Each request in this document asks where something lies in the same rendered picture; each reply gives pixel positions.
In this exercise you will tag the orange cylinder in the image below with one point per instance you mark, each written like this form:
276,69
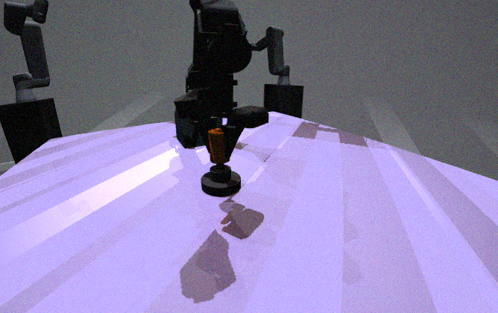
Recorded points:
216,147

